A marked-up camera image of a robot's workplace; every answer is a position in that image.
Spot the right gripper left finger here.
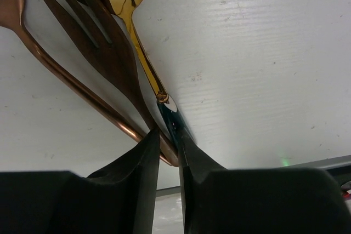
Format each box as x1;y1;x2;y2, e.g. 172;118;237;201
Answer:
1;129;160;233

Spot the copper fork all metal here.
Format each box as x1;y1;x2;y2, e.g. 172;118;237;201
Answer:
0;0;180;167

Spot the gold spoon green handle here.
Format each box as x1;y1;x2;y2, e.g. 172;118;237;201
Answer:
90;0;198;147

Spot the dark brown wooden fork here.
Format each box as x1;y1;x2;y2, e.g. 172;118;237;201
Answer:
44;0;158;129

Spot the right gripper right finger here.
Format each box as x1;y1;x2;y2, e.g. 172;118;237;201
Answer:
178;129;346;233

